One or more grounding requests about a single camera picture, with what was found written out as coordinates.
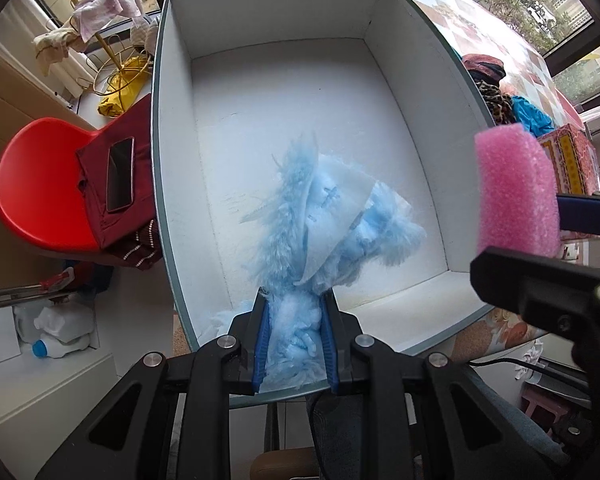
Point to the red yellow patterned box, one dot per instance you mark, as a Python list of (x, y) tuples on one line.
[(575, 160)]

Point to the red plastic chair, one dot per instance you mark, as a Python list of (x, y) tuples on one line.
[(35, 180)]

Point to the pink stool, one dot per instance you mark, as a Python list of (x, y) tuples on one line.
[(545, 402)]

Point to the red pink patterned hat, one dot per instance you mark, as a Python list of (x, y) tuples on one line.
[(482, 65)]

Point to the grey-green box white inside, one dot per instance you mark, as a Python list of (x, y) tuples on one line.
[(280, 110)]

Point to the pink foam sponge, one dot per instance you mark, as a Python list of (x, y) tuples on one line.
[(515, 190)]

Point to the yellow cloth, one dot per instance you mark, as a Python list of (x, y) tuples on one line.
[(122, 87)]

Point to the dark red studded cloth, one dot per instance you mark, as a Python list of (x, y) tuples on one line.
[(135, 255)]

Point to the pale pink cloth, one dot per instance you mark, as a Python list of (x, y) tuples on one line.
[(105, 7)]

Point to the grey knitted cloth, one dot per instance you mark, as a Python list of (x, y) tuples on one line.
[(142, 35)]

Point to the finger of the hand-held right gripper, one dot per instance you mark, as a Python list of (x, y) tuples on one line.
[(555, 295), (580, 212)]

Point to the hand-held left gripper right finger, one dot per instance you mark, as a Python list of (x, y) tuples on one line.
[(330, 345)]

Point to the gold metal rack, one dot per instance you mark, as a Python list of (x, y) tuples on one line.
[(109, 50)]

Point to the bright blue cloth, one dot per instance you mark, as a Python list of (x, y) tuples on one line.
[(527, 115)]

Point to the blue fluffy duster cloth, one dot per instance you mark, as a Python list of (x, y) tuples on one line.
[(285, 240)]

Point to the white jug blue cap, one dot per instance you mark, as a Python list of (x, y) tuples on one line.
[(60, 322)]

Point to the black smartphone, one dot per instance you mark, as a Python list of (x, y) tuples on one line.
[(120, 175)]

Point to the beige cloth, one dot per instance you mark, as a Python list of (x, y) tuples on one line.
[(50, 40)]

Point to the leopard print scarf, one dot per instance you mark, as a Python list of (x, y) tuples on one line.
[(497, 102)]

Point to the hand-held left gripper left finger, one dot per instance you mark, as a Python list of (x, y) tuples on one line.
[(262, 342)]

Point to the dark red bag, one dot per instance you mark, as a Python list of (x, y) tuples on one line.
[(92, 175)]

